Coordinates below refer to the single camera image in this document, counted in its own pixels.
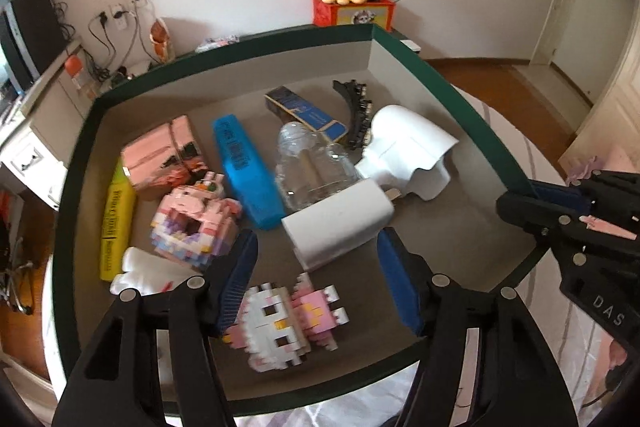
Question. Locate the white door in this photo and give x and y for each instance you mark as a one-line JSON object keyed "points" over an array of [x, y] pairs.
{"points": [[590, 32]]}

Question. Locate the yellow highlighter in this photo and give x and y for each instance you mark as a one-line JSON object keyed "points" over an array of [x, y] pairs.
{"points": [[116, 227]]}

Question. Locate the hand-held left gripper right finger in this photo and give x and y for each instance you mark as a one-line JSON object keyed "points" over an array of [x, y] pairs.
{"points": [[400, 287]]}

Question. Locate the white wall outlet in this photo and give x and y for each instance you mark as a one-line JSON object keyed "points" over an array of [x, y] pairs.
{"points": [[120, 12]]}

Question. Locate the white crumpled item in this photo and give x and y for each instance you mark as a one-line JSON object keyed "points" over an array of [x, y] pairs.
{"points": [[145, 272]]}

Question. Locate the rose gold metallic container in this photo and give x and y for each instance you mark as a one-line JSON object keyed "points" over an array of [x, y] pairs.
{"points": [[155, 157]]}

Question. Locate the red printed box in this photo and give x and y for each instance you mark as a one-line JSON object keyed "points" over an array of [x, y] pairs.
{"points": [[330, 13]]}

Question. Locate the white pink block figure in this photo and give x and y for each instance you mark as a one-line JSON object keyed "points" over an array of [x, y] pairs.
{"points": [[275, 322]]}

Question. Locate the dark blue carton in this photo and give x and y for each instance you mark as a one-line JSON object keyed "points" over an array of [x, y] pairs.
{"points": [[305, 109]]}

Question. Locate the pink box with green rim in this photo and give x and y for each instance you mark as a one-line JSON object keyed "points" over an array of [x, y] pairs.
{"points": [[465, 232]]}

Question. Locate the patterned cloth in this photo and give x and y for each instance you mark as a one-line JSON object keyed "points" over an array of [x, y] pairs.
{"points": [[217, 43]]}

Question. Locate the orange-capped bottle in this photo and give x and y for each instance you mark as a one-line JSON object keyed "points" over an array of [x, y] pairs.
{"points": [[75, 74]]}

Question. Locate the clear plastic bottle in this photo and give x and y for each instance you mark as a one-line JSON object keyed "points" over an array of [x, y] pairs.
{"points": [[310, 167]]}

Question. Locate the black toy track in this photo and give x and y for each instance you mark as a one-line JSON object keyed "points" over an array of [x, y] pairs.
{"points": [[357, 107]]}

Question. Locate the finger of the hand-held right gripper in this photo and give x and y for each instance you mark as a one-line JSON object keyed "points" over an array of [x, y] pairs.
{"points": [[535, 212], [555, 196]]}

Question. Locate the pink block toy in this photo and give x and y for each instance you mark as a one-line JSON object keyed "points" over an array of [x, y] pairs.
{"points": [[190, 212]]}

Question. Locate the blue rectangular box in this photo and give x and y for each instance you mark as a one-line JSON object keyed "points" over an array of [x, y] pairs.
{"points": [[245, 172]]}

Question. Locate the white desk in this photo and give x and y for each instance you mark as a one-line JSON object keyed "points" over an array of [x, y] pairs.
{"points": [[40, 137]]}

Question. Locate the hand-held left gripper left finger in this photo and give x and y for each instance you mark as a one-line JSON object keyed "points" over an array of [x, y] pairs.
{"points": [[240, 277]]}

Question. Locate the black computer tower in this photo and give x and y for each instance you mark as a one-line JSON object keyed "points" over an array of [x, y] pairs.
{"points": [[30, 22]]}

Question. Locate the pink blanket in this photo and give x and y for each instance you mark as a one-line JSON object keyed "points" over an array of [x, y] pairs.
{"points": [[600, 164]]}

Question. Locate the white curved plastic piece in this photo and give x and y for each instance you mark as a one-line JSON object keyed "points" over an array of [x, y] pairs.
{"points": [[405, 142]]}

